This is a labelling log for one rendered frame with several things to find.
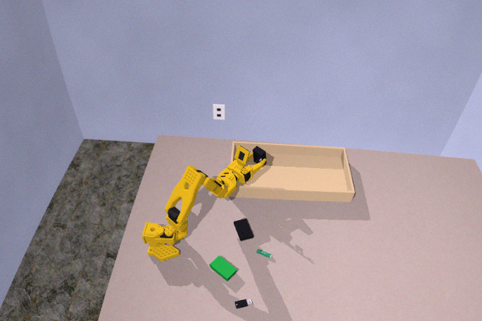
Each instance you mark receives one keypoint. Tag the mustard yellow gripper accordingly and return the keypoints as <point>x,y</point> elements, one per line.
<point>244,174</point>

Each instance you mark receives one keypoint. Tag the black usb flash drive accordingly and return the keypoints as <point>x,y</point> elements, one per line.
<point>242,303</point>

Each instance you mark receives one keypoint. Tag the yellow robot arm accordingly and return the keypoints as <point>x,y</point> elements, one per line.
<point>157,235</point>

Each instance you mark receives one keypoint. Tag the green cylinder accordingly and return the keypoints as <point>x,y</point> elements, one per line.
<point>264,253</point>

